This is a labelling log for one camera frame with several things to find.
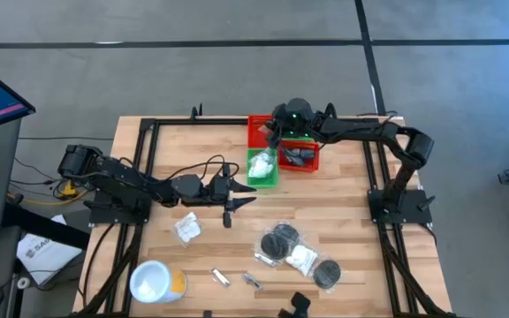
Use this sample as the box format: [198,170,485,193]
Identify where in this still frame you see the black floor cable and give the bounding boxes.
[18,136,115,141]

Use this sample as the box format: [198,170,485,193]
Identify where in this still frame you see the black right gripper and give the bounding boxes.
[267,97,327,152]

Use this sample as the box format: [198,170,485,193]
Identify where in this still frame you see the bagged black hair ties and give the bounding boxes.
[273,222,302,244]
[311,258,343,292]
[258,231,291,261]

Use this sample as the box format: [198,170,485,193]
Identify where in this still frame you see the white printed booklet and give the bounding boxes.
[15,215,83,286]

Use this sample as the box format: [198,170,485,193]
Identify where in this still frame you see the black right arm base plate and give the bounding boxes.
[368,189,433,225]

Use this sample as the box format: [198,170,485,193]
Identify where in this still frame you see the dark grey oblong toiletry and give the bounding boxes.
[282,148,304,168]

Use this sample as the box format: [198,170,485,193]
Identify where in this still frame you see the black side desk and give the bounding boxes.
[0,201,91,318]

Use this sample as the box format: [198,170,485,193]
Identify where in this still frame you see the black blurry object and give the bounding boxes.
[277,291,313,318]

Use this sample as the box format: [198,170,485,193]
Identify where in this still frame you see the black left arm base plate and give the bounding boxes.
[88,189,153,225]

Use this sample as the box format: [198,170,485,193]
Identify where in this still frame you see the yellow cable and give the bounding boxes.
[9,180,88,207]

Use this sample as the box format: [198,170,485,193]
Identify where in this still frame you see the red plastic mesh basket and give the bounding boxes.
[247,115,277,149]
[278,140,321,172]

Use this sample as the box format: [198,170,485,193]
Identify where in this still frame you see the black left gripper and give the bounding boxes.
[171,162,258,230]

